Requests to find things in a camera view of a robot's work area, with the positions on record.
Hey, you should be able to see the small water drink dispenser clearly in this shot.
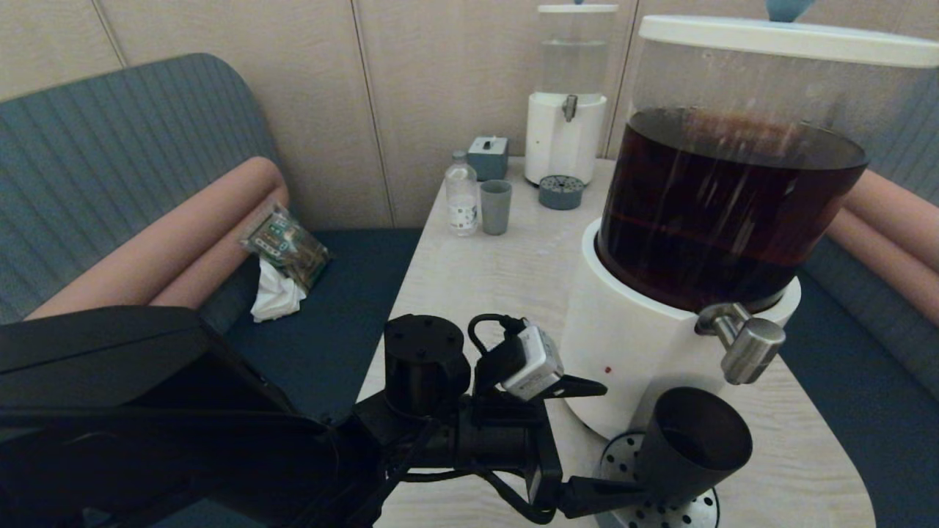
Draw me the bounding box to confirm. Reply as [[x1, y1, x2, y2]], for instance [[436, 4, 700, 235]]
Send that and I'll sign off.
[[525, 0, 621, 186]]

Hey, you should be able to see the black tapered cup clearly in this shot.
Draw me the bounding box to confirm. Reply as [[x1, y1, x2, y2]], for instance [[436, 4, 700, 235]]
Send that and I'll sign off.
[[635, 386, 754, 508]]

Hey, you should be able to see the silver dispenser tap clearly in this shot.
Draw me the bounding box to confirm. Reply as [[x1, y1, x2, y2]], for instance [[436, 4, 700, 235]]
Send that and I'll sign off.
[[695, 302, 787, 385]]

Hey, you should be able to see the large blue-grey drip tray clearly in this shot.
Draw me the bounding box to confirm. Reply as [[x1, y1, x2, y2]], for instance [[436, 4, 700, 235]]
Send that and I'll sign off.
[[593, 431, 721, 528]]

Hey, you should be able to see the blue-grey square box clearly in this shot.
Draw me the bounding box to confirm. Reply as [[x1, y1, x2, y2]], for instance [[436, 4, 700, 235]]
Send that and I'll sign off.
[[467, 135, 509, 181]]

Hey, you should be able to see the white crumpled tissue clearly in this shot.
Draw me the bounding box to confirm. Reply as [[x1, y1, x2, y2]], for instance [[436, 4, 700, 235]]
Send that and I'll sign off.
[[249, 254, 307, 323]]

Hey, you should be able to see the large tea drink dispenser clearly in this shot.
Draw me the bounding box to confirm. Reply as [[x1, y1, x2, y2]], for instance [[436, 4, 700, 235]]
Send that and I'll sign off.
[[555, 0, 939, 442]]

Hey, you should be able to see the dark teal seat cushion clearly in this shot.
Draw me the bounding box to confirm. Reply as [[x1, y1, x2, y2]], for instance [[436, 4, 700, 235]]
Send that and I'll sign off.
[[147, 227, 425, 528], [778, 268, 939, 528]]

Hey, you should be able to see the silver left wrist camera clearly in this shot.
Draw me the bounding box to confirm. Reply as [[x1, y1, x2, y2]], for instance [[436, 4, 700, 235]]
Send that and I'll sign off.
[[501, 325, 566, 402]]

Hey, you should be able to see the salmon pink bolster cushion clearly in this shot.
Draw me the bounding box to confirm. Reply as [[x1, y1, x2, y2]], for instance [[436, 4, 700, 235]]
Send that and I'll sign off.
[[844, 169, 939, 272], [150, 183, 291, 309], [825, 208, 939, 327], [26, 155, 285, 321]]

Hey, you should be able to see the black camera cable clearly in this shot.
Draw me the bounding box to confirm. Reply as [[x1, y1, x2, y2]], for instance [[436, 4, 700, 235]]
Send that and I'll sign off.
[[467, 313, 527, 362]]

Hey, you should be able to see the clear plastic water bottle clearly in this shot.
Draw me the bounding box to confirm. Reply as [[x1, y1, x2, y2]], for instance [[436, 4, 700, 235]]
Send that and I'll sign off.
[[445, 150, 481, 237]]

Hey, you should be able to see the grey plastic cup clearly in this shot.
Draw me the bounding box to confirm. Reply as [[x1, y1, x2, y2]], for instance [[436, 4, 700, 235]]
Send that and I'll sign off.
[[480, 180, 513, 235]]

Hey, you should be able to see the green printed snack packet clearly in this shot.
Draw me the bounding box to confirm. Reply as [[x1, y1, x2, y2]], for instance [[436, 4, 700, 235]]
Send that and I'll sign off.
[[238, 203, 332, 290]]

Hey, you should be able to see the small blue-grey drip tray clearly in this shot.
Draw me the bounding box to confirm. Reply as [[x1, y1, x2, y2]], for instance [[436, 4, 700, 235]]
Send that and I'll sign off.
[[538, 174, 585, 210]]

